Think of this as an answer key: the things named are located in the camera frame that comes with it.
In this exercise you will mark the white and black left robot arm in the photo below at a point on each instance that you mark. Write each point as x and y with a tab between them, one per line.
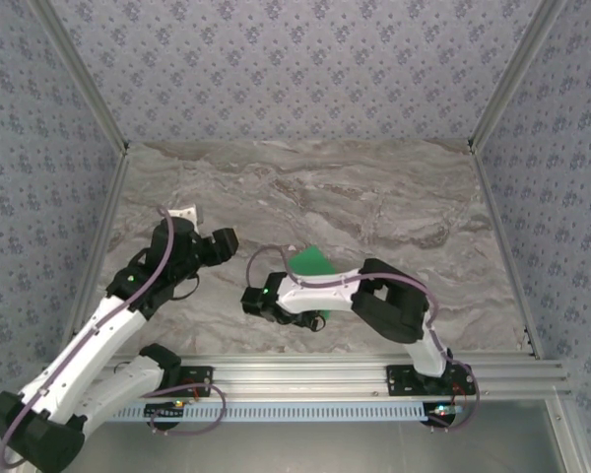
79	355

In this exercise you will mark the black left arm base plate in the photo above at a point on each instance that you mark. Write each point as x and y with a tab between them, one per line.
202	379

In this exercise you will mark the green square paper sheet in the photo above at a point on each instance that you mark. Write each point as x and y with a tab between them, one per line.
312	261

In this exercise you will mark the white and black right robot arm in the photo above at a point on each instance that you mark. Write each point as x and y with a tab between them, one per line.
320	295

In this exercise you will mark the small black controller board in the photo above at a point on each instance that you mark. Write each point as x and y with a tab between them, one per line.
440	414
162	410

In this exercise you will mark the aluminium frame bar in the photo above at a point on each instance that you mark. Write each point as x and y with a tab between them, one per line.
79	74
517	74
96	236
569	438

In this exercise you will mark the wide aluminium base rail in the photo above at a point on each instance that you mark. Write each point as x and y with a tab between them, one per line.
300	377

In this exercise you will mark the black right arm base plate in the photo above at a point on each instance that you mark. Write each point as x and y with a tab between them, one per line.
399	382

